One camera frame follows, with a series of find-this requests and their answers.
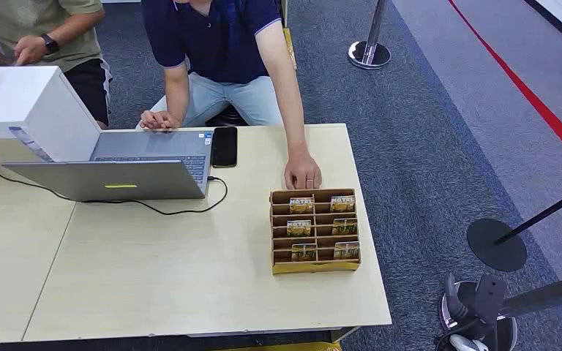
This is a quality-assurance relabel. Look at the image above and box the wooden card holder box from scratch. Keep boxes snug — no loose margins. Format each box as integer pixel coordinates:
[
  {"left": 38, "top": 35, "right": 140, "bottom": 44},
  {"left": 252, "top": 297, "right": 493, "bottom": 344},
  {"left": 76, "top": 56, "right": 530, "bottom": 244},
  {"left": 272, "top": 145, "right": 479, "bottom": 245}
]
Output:
[{"left": 269, "top": 187, "right": 362, "bottom": 276}]

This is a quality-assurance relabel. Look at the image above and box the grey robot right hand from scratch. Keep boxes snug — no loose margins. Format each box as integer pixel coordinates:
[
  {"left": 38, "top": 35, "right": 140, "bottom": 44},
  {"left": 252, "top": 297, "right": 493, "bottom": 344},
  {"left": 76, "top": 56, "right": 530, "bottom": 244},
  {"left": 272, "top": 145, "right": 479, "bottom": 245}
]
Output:
[{"left": 441, "top": 272, "right": 488, "bottom": 340}]

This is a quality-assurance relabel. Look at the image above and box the white box cabinet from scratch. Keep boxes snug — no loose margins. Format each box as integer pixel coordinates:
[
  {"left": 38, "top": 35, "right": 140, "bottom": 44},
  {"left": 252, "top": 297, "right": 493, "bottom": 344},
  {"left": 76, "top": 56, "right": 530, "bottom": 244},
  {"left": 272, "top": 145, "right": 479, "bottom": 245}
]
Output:
[{"left": 0, "top": 65, "right": 102, "bottom": 163}]

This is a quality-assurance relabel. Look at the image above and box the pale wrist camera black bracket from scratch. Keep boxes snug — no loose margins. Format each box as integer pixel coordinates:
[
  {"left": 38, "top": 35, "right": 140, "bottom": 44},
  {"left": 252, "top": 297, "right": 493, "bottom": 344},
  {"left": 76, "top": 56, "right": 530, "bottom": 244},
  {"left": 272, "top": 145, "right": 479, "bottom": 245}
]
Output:
[{"left": 473, "top": 273, "right": 508, "bottom": 335}]

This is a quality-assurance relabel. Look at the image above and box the yellow object under table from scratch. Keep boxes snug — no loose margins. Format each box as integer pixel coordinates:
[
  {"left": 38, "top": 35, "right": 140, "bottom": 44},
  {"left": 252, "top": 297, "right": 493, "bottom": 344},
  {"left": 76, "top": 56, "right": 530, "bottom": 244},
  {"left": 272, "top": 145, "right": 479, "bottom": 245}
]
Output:
[{"left": 213, "top": 341, "right": 342, "bottom": 351}]

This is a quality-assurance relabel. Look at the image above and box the person's right hand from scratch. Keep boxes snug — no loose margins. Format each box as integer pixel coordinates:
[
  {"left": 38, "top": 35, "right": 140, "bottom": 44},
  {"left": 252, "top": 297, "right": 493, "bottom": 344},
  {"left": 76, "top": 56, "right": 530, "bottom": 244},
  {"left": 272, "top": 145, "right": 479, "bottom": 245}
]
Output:
[{"left": 138, "top": 110, "right": 182, "bottom": 132}]

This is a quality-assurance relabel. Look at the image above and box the yellow wooden panel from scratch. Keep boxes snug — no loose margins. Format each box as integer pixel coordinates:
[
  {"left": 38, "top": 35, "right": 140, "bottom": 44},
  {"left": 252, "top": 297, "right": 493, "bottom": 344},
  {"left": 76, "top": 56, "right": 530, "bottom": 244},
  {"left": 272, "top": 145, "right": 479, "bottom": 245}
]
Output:
[{"left": 282, "top": 27, "right": 298, "bottom": 70}]

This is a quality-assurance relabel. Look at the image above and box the person's left hand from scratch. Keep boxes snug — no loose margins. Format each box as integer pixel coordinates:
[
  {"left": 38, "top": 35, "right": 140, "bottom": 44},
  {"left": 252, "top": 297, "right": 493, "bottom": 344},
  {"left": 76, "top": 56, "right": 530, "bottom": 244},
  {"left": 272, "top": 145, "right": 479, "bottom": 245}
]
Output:
[
  {"left": 283, "top": 146, "right": 323, "bottom": 191},
  {"left": 13, "top": 34, "right": 48, "bottom": 67}
]

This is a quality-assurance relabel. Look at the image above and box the black wristwatch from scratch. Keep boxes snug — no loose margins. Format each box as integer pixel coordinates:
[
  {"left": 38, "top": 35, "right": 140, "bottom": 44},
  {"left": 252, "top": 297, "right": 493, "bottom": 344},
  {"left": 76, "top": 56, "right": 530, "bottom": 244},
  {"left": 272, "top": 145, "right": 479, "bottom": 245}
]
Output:
[{"left": 40, "top": 32, "right": 61, "bottom": 55}]

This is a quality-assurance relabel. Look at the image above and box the dark stanchion with chrome base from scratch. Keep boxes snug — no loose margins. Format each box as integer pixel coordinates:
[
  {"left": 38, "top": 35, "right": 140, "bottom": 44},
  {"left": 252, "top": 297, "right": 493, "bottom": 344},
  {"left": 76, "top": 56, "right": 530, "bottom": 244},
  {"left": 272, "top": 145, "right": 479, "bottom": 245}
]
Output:
[{"left": 438, "top": 270, "right": 562, "bottom": 351}]

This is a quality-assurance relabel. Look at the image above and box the black smartphone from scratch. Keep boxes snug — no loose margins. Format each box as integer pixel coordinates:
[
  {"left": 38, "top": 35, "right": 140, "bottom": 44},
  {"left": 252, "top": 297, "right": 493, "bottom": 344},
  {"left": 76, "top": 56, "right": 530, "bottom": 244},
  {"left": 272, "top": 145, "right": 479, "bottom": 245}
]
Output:
[{"left": 211, "top": 127, "right": 239, "bottom": 169}]

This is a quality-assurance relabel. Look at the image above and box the black stool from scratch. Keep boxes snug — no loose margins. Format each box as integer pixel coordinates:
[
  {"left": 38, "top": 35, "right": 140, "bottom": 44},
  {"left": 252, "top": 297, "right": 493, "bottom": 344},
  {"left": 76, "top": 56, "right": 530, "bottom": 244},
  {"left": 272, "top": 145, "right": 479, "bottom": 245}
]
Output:
[{"left": 206, "top": 104, "right": 249, "bottom": 128}]

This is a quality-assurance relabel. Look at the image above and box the person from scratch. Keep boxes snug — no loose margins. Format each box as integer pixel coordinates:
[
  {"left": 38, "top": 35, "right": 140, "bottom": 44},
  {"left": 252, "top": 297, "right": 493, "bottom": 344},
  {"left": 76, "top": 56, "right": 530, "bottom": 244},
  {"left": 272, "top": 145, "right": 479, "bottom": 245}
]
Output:
[
  {"left": 135, "top": 0, "right": 323, "bottom": 191},
  {"left": 0, "top": 0, "right": 113, "bottom": 131}
]

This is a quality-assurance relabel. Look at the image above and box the grey open laptop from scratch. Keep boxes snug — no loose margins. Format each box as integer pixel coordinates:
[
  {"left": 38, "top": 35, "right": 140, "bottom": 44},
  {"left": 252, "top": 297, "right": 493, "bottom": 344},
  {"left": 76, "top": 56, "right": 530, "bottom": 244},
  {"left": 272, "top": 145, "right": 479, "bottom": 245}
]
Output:
[{"left": 1, "top": 129, "right": 214, "bottom": 203}]

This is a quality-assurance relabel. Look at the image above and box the black stanchion with round base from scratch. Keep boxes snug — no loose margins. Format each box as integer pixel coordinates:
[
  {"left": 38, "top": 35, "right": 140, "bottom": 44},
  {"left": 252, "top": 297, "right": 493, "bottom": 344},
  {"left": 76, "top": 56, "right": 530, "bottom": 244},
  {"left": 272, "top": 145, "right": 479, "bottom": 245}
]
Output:
[{"left": 466, "top": 181, "right": 562, "bottom": 273}]

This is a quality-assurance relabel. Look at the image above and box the chrome stanchion post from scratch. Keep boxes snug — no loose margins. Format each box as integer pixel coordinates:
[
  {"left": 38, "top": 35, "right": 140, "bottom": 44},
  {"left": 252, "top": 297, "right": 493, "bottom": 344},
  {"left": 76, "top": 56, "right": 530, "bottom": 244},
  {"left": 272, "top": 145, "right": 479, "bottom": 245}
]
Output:
[{"left": 348, "top": 0, "right": 392, "bottom": 71}]

